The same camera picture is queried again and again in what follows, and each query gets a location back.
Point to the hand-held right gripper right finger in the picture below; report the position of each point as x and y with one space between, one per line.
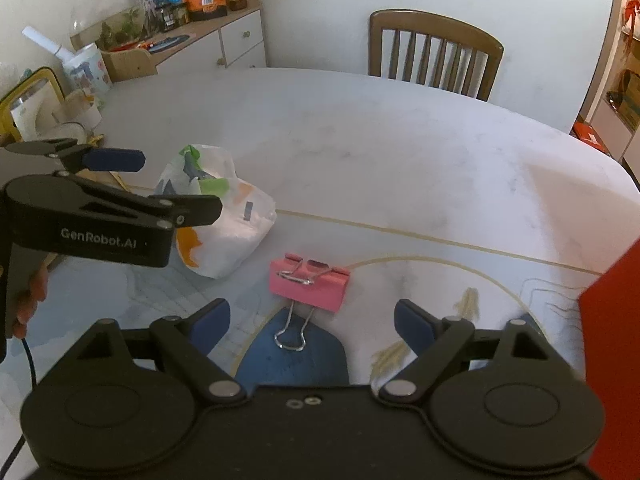
414 322

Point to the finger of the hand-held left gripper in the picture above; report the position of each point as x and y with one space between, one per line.
115 160
200 209

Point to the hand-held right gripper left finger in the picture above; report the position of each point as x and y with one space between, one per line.
211 319

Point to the white printed tissue pack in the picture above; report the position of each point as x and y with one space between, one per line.
235 240

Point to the pink binder clip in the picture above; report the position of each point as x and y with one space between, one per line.
310 285

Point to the red cardboard box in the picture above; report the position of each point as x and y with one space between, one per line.
615 360

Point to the white desktop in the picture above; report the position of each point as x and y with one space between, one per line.
400 160

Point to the person's left hand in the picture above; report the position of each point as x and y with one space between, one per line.
32 300

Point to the printed table mat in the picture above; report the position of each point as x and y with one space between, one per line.
450 285

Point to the cream cup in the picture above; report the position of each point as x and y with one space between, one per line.
77 112

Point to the white printed mug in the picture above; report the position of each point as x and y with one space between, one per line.
87 70

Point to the small wooden box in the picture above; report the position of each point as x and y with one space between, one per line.
127 65

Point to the yellow framed tray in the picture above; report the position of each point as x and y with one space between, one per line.
30 105

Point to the blue oval pad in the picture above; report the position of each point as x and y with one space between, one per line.
170 43

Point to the white paper roll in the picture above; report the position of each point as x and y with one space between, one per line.
45 42

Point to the glass plant terrarium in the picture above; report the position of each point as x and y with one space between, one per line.
117 22

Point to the dark small bottles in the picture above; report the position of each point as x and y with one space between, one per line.
172 17

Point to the white sideboard cabinet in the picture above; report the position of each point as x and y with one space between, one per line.
235 40

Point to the orange parcel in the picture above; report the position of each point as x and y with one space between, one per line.
592 137

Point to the brown wooden chair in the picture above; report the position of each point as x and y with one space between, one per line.
435 55

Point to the white shoe cabinet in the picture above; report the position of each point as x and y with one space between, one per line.
612 125

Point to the cardboard carton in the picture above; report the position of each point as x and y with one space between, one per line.
627 100

